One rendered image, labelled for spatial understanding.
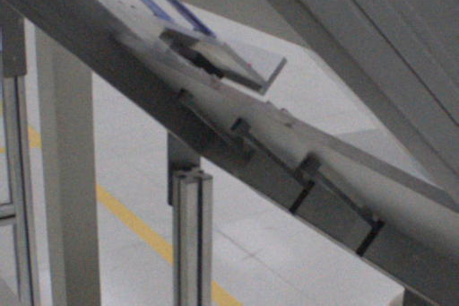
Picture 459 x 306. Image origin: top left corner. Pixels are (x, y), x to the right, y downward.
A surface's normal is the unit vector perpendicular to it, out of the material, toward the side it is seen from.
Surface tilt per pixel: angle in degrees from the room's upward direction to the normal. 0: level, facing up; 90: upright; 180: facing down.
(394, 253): 47
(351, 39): 90
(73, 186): 90
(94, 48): 90
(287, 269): 0
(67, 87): 90
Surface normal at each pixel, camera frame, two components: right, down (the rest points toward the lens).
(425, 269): -0.56, -0.50
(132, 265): 0.05, -0.93
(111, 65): 0.59, 0.33
